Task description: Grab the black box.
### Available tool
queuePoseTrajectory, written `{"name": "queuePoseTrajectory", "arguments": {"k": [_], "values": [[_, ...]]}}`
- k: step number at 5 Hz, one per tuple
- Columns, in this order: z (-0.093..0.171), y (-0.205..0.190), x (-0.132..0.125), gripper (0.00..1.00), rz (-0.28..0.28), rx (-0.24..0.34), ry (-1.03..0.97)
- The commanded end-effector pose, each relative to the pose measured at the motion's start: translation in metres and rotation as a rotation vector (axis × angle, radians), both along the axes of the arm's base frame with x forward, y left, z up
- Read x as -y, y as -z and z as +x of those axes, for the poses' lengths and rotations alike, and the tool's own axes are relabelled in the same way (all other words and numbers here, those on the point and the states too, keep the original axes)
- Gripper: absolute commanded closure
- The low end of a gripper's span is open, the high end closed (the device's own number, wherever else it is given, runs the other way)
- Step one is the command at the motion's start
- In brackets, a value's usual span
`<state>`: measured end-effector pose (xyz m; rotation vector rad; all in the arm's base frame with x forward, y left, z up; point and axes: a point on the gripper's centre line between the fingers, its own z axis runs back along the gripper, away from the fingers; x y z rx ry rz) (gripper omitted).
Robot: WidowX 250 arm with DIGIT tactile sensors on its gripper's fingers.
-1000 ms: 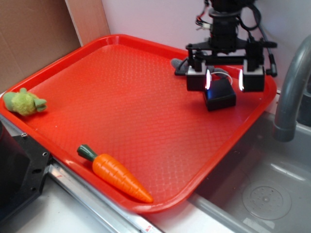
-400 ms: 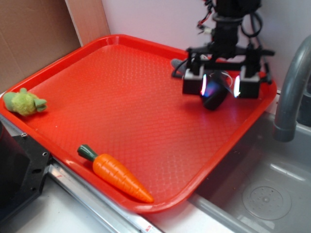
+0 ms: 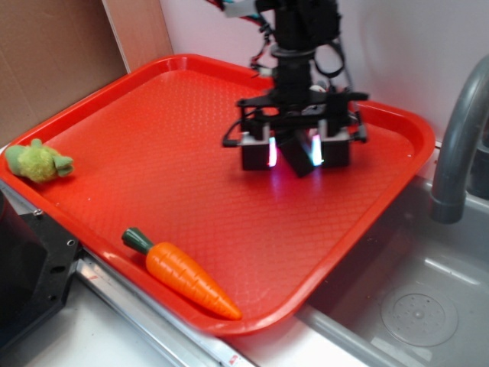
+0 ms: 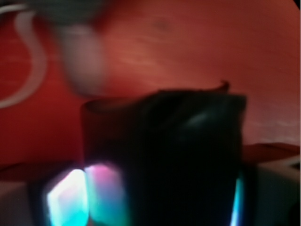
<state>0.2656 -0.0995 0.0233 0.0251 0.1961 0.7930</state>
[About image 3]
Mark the gripper finger with light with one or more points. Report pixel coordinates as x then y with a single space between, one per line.
330 150
258 155

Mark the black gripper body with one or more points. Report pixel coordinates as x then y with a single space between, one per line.
303 97

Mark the orange plastic toy carrot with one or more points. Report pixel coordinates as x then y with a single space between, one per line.
181 273

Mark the black box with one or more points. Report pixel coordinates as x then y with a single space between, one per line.
296 148

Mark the brown cardboard panel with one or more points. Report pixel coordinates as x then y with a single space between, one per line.
55 53

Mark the green plush toy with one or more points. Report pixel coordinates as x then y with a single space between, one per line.
38 162

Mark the silver metal rail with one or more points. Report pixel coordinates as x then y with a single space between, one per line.
106 322

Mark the red plastic tray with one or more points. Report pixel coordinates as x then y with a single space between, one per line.
147 153

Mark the grey curved faucet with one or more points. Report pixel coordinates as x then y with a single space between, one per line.
462 165

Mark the grey plastic sink basin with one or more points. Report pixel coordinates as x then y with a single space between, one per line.
411 292

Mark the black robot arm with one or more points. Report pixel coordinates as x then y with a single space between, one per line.
295 29

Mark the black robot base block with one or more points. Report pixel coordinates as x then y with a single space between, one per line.
38 260

